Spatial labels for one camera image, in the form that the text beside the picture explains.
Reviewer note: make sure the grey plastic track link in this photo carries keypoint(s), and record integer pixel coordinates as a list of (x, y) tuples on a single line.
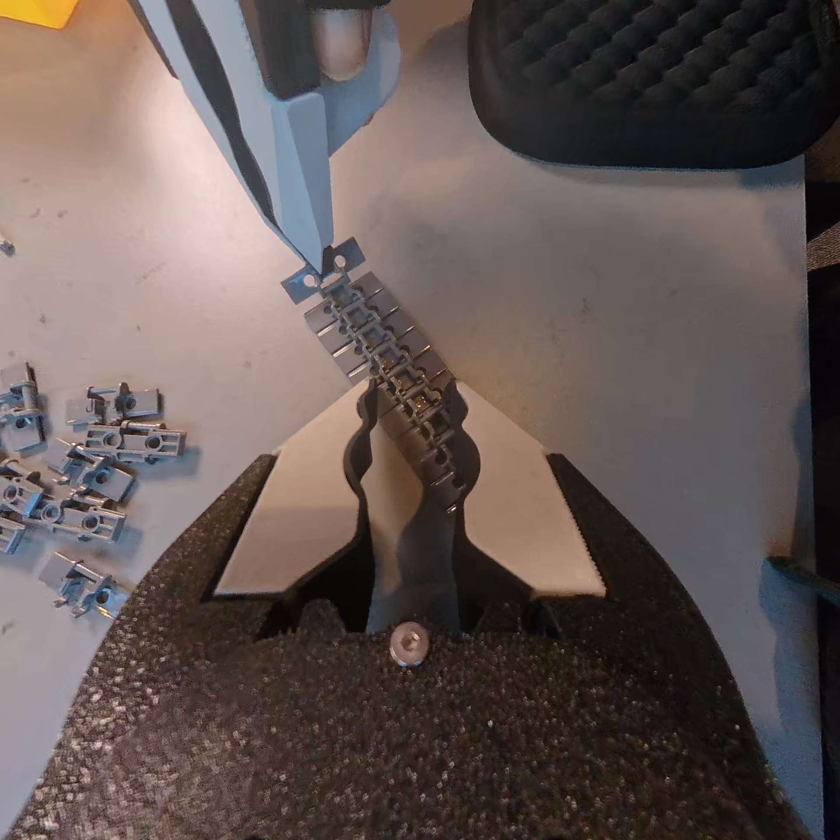
[(298, 285)]

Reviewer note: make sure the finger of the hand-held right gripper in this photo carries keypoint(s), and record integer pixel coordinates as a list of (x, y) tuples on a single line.
[(295, 170), (197, 79)]

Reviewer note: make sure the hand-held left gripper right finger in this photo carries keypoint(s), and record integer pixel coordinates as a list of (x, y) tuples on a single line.
[(525, 518)]

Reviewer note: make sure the person's right hand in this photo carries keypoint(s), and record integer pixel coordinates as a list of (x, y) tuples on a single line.
[(338, 46)]

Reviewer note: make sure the pile of grey track links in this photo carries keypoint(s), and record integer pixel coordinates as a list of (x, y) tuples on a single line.
[(98, 446)]

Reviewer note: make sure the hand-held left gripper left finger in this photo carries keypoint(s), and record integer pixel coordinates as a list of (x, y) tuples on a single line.
[(295, 518)]

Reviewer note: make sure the grey desk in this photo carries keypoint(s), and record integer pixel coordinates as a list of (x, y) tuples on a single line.
[(590, 328)]

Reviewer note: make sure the pile of small black red pins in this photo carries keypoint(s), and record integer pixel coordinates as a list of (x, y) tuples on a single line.
[(5, 246)]

